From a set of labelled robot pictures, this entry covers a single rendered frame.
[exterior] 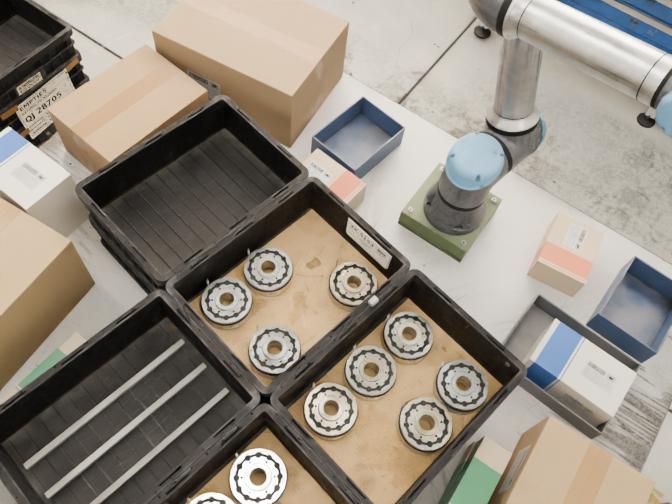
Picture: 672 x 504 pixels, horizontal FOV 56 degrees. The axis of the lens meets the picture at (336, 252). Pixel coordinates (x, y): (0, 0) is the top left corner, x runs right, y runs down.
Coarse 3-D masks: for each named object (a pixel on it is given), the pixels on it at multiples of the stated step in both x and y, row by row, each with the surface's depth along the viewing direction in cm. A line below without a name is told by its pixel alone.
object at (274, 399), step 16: (416, 272) 128; (400, 288) 126; (432, 288) 126; (448, 304) 125; (464, 320) 124; (336, 336) 120; (320, 352) 118; (304, 368) 116; (288, 384) 115; (512, 384) 118; (272, 400) 113; (496, 400) 118; (288, 416) 112; (480, 416) 115; (464, 432) 113; (320, 448) 110; (336, 464) 109; (352, 480) 108; (416, 496) 107
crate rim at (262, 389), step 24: (288, 192) 134; (264, 216) 131; (360, 216) 133; (384, 240) 131; (192, 264) 124; (408, 264) 129; (168, 288) 122; (384, 288) 126; (192, 312) 121; (360, 312) 123; (216, 336) 118; (240, 360) 116
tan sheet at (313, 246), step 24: (312, 216) 144; (288, 240) 140; (312, 240) 141; (336, 240) 141; (240, 264) 136; (312, 264) 138; (288, 288) 135; (312, 288) 135; (264, 312) 132; (288, 312) 132; (312, 312) 133; (336, 312) 133; (240, 336) 129; (312, 336) 130; (264, 384) 125
